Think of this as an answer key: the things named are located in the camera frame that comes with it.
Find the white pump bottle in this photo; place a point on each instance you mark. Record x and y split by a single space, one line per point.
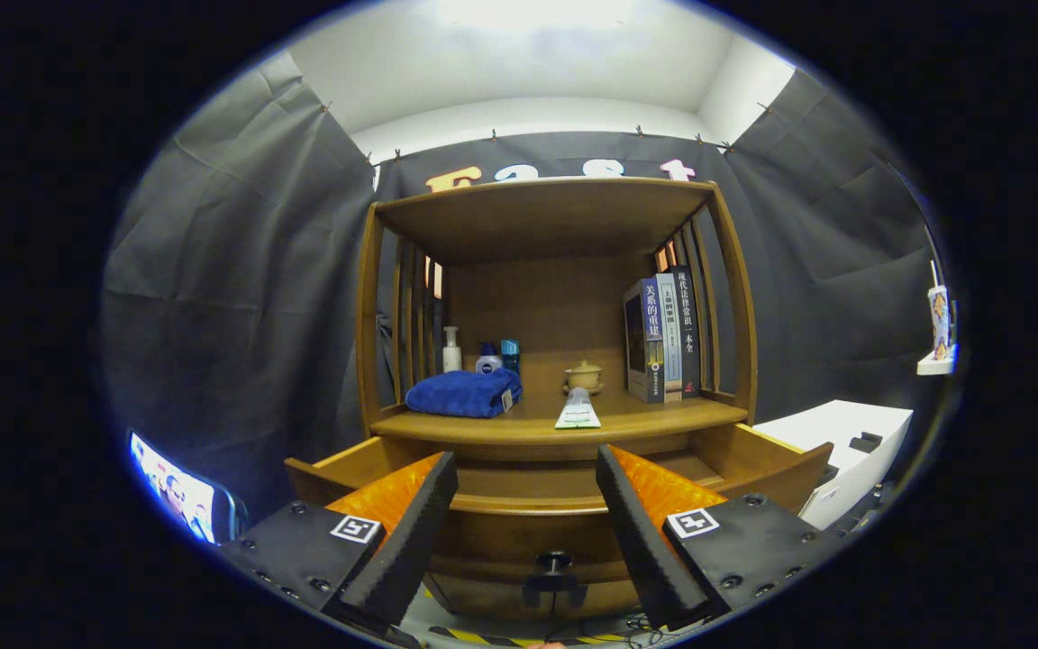
452 356

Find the patterned paper cup with straw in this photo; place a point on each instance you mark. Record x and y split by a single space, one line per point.
939 320

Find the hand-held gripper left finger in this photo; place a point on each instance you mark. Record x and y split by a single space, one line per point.
406 550

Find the white side shelf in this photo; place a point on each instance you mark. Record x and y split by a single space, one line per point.
933 365

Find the small black block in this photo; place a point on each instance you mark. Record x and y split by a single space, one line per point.
866 442

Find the blue book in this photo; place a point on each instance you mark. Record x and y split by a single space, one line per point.
641 342

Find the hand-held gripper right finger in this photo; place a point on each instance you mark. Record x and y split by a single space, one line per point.
641 541

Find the wooden drawer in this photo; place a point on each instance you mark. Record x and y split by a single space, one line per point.
501 532

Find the teal blue bottle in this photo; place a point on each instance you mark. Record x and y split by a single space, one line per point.
510 354

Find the ceiling light panel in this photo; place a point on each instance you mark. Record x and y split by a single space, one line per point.
537 11

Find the blue folded towel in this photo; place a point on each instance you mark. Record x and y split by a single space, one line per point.
460 394

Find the pale grey book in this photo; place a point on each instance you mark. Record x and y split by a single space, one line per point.
670 342

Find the black book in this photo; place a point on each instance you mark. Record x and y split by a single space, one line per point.
688 333

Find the beige lidded teacup with saucer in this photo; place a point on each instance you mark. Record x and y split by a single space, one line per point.
583 376

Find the white tube green end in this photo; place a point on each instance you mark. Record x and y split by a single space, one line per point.
578 413

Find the wooden countertop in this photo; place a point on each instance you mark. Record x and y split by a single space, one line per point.
654 412

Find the wooden cabinet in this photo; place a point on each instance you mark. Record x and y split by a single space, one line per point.
537 216

